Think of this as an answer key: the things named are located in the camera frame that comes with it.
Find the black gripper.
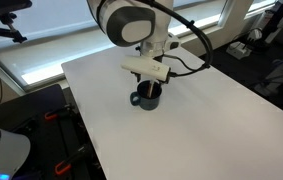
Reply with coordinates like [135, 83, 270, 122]
[134, 54, 171, 85]

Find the dark blue enamel mug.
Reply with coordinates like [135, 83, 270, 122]
[129, 80, 163, 112]

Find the white box on floor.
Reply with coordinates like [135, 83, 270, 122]
[226, 40, 253, 61]

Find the black perforated side table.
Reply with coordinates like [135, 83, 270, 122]
[0, 83, 107, 180]

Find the white device with blue light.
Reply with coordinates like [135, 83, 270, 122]
[0, 119, 32, 180]

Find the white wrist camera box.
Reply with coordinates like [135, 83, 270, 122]
[120, 54, 172, 83]

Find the orange handled black clamp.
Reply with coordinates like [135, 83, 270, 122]
[54, 143, 90, 176]
[44, 104, 77, 122]

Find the black camera tripod mount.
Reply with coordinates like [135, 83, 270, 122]
[0, 0, 33, 44]

